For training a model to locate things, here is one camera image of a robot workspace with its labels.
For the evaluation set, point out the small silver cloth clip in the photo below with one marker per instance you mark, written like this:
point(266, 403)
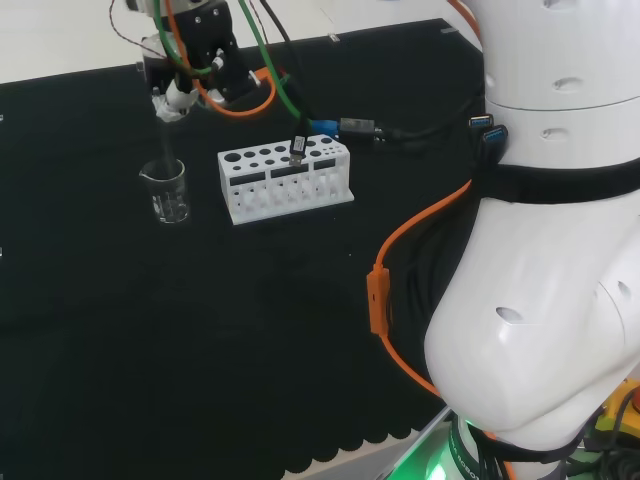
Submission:
point(449, 31)
point(333, 37)

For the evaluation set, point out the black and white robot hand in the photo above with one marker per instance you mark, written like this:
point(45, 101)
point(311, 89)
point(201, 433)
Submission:
point(205, 45)

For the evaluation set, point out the clear glass beaker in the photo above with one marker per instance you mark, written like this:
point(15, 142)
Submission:
point(170, 202)

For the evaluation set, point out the yellow stop button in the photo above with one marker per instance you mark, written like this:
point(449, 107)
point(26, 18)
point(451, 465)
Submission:
point(620, 405)

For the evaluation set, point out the white test tube rack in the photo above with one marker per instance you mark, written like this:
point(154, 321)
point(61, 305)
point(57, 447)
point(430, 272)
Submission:
point(270, 195)

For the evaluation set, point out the clear glass rod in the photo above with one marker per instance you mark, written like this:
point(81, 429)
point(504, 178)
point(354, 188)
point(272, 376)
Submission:
point(165, 145)

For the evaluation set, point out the black bench cloth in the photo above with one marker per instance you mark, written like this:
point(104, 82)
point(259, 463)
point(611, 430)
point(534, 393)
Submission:
point(200, 325)

